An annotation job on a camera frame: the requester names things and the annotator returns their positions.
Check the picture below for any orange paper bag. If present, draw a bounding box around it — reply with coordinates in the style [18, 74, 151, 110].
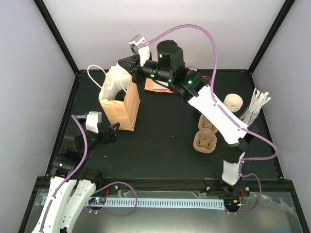
[86, 64, 140, 131]

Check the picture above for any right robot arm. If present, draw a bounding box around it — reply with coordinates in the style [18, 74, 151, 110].
[118, 36, 248, 196]

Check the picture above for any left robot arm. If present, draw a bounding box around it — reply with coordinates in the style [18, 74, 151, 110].
[33, 121, 120, 233]

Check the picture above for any orange flat bag stack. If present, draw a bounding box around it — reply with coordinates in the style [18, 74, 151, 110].
[144, 78, 155, 91]

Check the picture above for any Cakes printed paper bag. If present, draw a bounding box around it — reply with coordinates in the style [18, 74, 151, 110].
[150, 67, 212, 94]

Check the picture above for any stack of paper cups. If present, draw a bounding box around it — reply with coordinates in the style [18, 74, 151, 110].
[224, 93, 243, 113]

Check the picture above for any jar of white stirrers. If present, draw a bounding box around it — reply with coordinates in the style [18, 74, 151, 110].
[240, 88, 271, 126]

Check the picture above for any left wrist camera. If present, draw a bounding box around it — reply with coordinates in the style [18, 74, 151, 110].
[86, 111, 102, 133]

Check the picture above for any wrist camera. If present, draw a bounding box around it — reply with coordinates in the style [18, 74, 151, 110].
[86, 111, 102, 133]
[128, 34, 151, 67]

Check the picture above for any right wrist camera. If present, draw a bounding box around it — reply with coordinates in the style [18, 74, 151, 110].
[128, 34, 151, 67]

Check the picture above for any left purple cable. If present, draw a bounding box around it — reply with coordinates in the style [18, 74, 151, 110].
[38, 114, 138, 233]

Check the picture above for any purple cable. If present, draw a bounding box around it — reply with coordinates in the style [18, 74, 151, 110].
[38, 114, 138, 233]
[140, 24, 279, 216]

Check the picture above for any light blue cable duct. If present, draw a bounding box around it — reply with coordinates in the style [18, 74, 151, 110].
[41, 196, 225, 211]

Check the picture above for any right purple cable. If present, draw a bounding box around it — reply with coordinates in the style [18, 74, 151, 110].
[140, 24, 279, 216]

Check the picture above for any black frame post left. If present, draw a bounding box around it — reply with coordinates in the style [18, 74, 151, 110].
[34, 0, 79, 74]

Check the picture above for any black frame post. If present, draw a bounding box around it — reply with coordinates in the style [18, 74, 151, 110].
[34, 0, 79, 74]
[248, 0, 295, 74]

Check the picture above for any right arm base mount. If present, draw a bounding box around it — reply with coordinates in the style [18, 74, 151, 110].
[205, 179, 250, 198]

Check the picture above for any black frame post right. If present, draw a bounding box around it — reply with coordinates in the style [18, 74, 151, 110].
[248, 0, 295, 74]

